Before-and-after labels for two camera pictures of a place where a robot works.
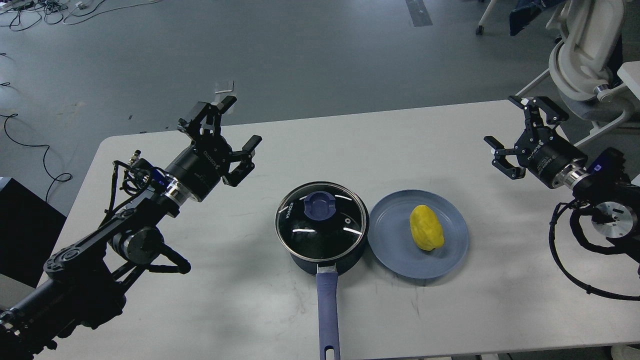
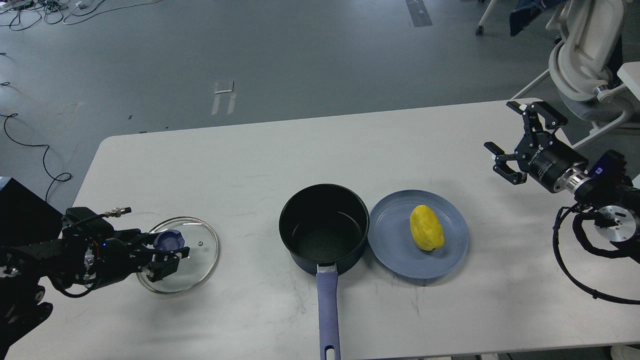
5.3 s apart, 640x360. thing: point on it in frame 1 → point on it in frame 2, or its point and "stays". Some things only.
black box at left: x=29 y=228 stays
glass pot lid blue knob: x=321 y=221 → x=168 y=240
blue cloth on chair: x=525 y=12 stays
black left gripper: x=207 y=160 → x=124 y=254
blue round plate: x=392 y=242 stays
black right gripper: x=540 y=150 stays
